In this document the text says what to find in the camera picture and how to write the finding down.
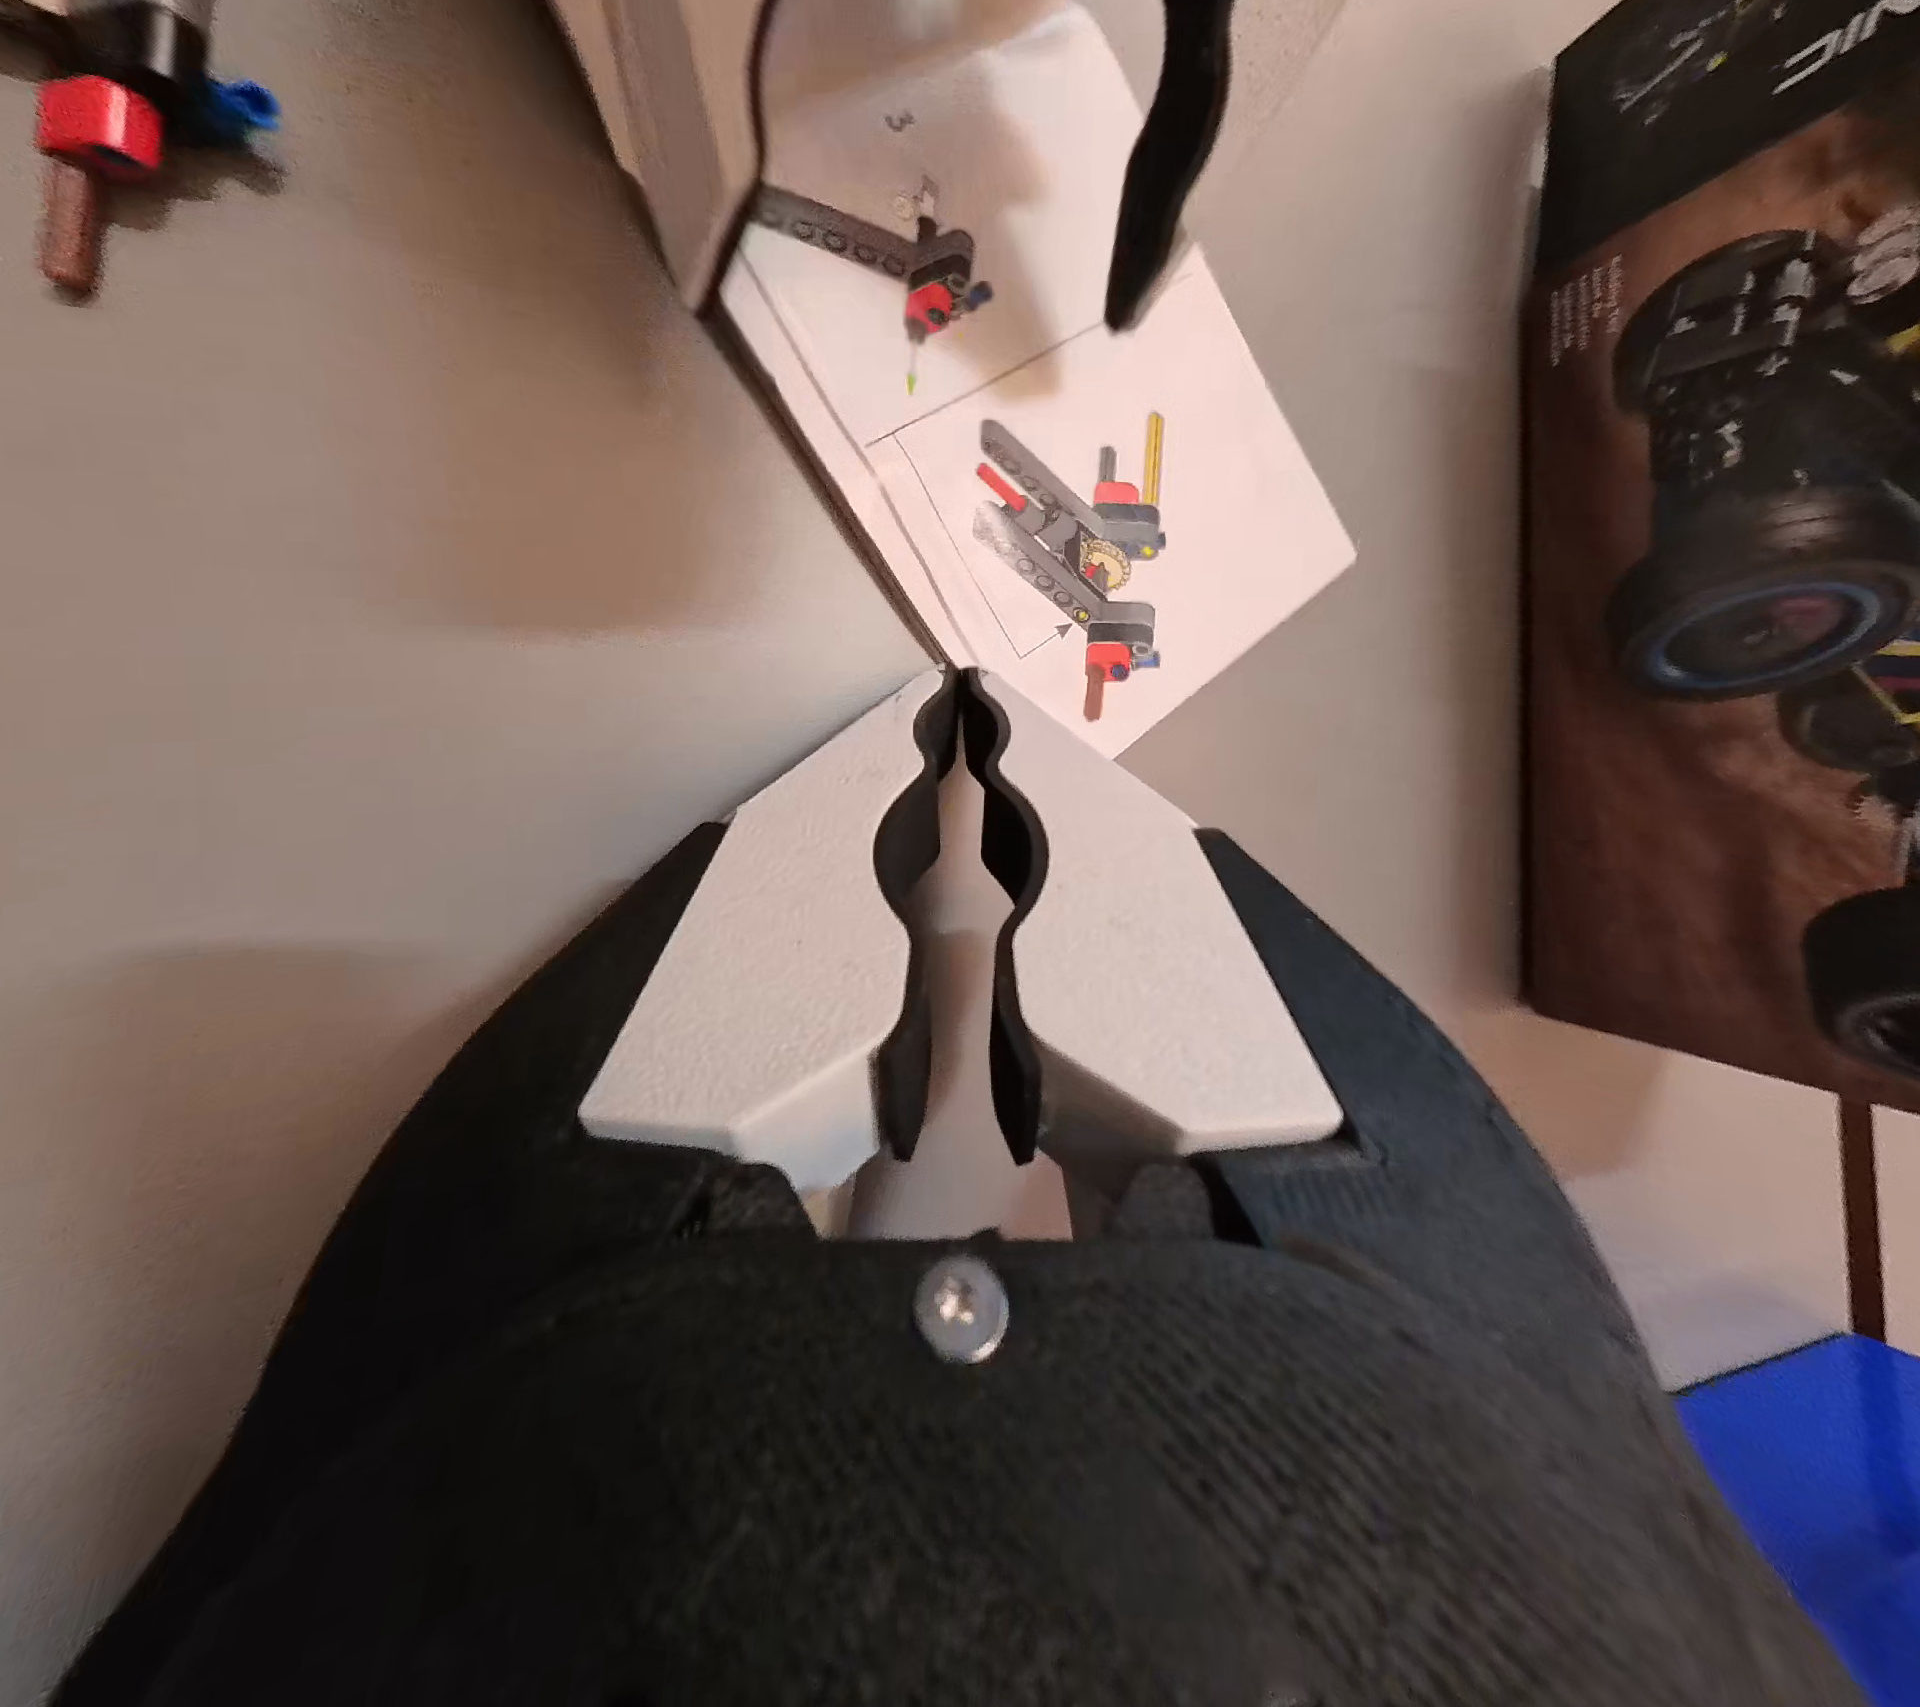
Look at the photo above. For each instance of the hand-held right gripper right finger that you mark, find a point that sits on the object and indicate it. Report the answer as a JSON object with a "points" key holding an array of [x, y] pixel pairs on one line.
{"points": [[1185, 987]]}

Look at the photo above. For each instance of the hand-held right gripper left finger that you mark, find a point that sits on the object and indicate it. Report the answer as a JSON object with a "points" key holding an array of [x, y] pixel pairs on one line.
{"points": [[750, 957]]}

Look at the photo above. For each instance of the white lego instruction booklet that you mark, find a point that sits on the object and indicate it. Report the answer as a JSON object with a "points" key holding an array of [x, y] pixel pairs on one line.
{"points": [[1245, 506]]}

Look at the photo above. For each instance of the black red lego assembly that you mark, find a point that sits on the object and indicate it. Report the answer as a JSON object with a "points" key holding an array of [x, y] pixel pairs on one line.
{"points": [[120, 12]]}

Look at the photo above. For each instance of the dark lego set box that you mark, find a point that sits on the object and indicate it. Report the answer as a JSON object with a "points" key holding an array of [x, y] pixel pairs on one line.
{"points": [[1694, 761]]}

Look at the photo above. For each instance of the blue plastic bin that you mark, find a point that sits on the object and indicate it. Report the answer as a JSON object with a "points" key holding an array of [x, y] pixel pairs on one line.
{"points": [[1831, 1481]]}

